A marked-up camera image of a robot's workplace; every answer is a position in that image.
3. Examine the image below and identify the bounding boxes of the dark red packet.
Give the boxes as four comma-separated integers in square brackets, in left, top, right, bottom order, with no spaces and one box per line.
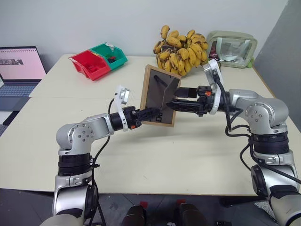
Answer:
[209,41,220,60]

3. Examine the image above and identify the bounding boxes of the open grey laptop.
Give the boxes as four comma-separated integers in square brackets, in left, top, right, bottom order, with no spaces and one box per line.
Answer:
[0,46,47,98]

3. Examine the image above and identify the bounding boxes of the bunch of spotted yellow bananas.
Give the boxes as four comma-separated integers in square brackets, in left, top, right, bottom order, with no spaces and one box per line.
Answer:
[153,24,209,78]

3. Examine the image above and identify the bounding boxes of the green transparent zip pouch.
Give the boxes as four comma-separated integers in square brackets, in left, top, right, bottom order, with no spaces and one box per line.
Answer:
[206,30,258,70]

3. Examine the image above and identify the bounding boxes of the green plastic storage bin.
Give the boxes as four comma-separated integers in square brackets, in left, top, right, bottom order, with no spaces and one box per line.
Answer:
[90,42,128,73]

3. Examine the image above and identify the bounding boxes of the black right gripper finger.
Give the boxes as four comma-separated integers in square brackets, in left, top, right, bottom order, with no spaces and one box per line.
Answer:
[165,99,201,114]
[174,87,198,99]

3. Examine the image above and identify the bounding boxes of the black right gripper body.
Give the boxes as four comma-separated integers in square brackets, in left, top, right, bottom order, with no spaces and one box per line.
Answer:
[196,86,214,118]

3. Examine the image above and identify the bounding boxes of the small black and red parts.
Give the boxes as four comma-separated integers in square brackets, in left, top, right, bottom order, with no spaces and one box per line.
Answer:
[104,54,119,64]

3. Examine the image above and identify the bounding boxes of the dark rounded robot foot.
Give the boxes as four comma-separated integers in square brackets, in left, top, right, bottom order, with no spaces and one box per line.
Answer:
[121,204,148,226]
[175,202,209,226]

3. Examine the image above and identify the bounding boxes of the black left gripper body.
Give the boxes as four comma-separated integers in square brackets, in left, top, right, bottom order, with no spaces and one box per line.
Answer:
[122,106,143,130]

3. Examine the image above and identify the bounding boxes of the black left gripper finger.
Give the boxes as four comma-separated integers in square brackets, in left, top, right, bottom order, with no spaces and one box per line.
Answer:
[138,113,163,124]
[135,107,162,117]

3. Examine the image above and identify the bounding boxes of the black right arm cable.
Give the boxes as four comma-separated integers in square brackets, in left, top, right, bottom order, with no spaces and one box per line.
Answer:
[215,75,301,185]

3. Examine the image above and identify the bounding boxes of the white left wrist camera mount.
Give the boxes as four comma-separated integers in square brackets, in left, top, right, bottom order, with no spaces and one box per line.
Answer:
[114,85,131,132]

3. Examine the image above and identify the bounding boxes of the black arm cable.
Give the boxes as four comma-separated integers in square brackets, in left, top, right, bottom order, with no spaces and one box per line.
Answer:
[215,75,301,185]
[90,98,114,226]

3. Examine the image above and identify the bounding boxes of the wooden picture frame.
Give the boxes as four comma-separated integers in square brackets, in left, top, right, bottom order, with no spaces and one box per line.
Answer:
[139,65,182,128]

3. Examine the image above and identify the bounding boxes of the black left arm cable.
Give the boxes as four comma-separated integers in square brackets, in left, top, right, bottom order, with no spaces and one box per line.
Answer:
[90,98,114,226]

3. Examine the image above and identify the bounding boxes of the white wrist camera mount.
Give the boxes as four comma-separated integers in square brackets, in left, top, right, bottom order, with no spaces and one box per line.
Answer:
[114,85,131,132]
[203,59,223,115]

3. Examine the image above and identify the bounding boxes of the red plastic storage bin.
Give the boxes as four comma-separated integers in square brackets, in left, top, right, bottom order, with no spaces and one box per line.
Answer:
[68,49,111,82]

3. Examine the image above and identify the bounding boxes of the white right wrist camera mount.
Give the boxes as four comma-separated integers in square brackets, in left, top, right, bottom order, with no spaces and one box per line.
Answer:
[203,59,223,115]

